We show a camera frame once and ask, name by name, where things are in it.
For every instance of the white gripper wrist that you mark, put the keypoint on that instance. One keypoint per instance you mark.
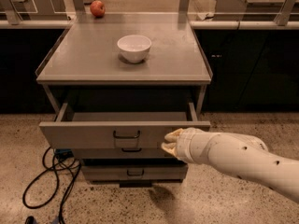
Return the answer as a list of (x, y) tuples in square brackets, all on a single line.
[(188, 145)]

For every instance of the grey bottom drawer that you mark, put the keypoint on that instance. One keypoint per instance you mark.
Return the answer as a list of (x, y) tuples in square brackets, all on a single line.
[(124, 173)]

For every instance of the grey metal drawer cabinet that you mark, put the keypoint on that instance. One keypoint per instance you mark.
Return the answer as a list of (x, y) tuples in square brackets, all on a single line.
[(88, 72)]

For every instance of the white counter rail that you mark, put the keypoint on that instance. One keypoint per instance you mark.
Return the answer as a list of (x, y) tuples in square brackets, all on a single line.
[(199, 25)]

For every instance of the grey top drawer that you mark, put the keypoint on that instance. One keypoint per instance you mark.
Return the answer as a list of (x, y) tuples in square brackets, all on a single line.
[(127, 130)]

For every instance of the white ceramic bowl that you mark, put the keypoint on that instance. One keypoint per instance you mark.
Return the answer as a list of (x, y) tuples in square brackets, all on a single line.
[(134, 48)]

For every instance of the black shoe tip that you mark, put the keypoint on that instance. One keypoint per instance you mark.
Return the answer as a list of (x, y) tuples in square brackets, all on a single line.
[(30, 220)]

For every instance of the steel background table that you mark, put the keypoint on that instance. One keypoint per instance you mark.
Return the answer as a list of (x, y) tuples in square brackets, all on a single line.
[(247, 10)]

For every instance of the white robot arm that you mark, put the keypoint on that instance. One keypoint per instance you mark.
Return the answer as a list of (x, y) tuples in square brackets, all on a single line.
[(238, 155)]

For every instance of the red apple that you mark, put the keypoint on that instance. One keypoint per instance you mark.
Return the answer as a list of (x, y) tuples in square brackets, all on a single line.
[(97, 8)]

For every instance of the blue power adapter box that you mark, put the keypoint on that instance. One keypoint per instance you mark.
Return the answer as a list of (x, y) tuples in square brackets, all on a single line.
[(63, 153)]

